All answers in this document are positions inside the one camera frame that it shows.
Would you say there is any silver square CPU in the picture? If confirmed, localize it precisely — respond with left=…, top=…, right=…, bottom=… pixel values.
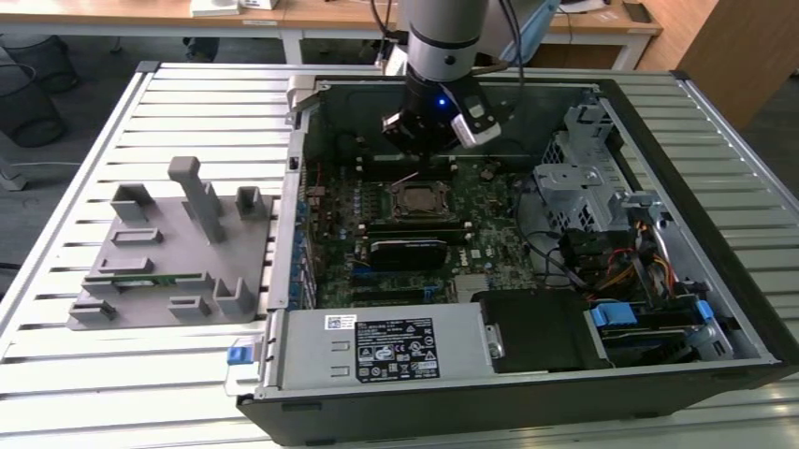
left=402, top=189, right=442, bottom=212

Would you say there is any metal socket cover frame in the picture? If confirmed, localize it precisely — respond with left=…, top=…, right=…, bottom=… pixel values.
left=387, top=181, right=455, bottom=221

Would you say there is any black installed RAM stick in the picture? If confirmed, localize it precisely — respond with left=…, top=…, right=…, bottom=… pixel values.
left=364, top=218, right=468, bottom=242

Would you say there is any green motherboard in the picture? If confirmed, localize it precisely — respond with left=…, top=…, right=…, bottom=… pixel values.
left=299, top=158, right=544, bottom=310

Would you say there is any black graphics card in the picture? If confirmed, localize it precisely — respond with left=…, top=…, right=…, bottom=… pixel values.
left=367, top=238, right=451, bottom=272

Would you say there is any grey metal drive cage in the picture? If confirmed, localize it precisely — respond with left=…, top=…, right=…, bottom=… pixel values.
left=534, top=105, right=663, bottom=233

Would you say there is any silver chipset heatsink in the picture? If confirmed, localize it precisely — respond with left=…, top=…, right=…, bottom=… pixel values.
left=452, top=274, right=492, bottom=303

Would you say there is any black plastic shroud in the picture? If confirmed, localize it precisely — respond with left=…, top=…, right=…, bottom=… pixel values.
left=471, top=289, right=611, bottom=374

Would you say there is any grey power supply unit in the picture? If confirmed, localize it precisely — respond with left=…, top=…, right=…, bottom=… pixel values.
left=255, top=306, right=500, bottom=389

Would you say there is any blue disk carrier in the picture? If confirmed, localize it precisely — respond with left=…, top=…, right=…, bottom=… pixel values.
left=590, top=303, right=638, bottom=333

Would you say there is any grey plastic parts rack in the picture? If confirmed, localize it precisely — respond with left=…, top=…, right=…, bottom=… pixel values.
left=66, top=156, right=280, bottom=332

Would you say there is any green RAM stick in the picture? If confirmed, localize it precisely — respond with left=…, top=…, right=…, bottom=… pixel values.
left=84, top=273, right=207, bottom=287

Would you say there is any blue case latch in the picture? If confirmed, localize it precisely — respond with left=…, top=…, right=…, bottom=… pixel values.
left=227, top=343, right=258, bottom=367

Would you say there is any black open PC case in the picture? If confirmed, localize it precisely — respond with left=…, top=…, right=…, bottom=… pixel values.
left=235, top=74, right=799, bottom=448

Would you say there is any wooden cabinet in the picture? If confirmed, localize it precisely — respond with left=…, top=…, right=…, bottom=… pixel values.
left=635, top=0, right=799, bottom=130

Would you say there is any black mesh bin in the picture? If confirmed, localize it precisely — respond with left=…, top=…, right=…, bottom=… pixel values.
left=0, top=35, right=82, bottom=94
left=0, top=63, right=68, bottom=149

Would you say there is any grey metal stand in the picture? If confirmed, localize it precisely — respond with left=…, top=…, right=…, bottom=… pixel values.
left=0, top=153, right=30, bottom=192

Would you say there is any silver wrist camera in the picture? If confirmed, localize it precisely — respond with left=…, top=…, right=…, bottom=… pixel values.
left=448, top=91, right=504, bottom=149

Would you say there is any grey case handle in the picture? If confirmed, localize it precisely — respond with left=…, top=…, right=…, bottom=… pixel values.
left=284, top=75, right=322, bottom=126

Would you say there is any coloured wire bundle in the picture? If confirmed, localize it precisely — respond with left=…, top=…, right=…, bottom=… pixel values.
left=586, top=222, right=679, bottom=300

